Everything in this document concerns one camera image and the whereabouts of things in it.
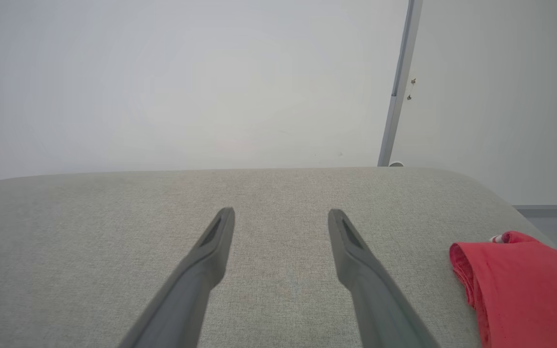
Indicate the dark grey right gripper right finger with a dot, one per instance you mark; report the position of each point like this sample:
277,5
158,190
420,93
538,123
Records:
370,290

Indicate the red jersey with white trim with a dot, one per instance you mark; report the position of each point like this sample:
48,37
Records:
530,295

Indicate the grey baseboard strip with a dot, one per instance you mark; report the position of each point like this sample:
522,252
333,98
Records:
554,210

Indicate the grey vertical wall post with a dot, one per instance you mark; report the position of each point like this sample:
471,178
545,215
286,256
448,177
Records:
399,82

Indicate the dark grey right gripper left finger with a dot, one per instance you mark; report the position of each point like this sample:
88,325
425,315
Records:
191,290

